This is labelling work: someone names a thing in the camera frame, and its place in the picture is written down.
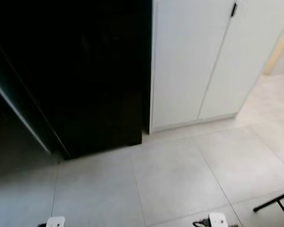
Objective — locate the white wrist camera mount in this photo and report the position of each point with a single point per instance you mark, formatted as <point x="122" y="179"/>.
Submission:
<point x="56" y="222"/>
<point x="217" y="220"/>

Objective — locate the dark blue fridge door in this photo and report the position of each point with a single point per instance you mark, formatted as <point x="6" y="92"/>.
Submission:
<point x="23" y="113"/>

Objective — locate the light wooden door frame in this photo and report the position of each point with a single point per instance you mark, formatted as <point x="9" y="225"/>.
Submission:
<point x="277" y="52"/>

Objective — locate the black folding chair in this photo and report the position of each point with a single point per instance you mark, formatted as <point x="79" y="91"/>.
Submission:
<point x="274" y="202"/>

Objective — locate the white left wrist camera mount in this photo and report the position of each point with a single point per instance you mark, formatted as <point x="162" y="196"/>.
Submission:
<point x="56" y="222"/>

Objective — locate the white cabinet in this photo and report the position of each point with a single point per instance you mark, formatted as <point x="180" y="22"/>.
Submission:
<point x="189" y="61"/>

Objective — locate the black fridge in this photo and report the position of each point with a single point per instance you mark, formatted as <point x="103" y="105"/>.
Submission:
<point x="94" y="71"/>

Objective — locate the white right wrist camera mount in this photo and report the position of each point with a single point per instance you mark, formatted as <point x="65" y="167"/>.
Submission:
<point x="217" y="220"/>

